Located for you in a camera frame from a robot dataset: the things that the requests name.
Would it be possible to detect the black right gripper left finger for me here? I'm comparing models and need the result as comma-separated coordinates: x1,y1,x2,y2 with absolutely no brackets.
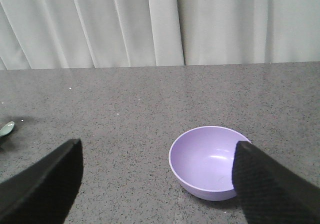
0,139,83,224

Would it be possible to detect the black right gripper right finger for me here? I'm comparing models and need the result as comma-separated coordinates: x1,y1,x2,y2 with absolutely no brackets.
232,141,320,224

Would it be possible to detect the light green plastic spoon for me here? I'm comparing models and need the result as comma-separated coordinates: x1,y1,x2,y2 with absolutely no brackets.
0,121,15,137

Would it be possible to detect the purple plastic bowl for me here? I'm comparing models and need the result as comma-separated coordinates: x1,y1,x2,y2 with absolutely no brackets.
168,126,248,201

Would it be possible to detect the white curtain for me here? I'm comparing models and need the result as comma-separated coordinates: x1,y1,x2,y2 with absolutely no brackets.
0,0,320,70

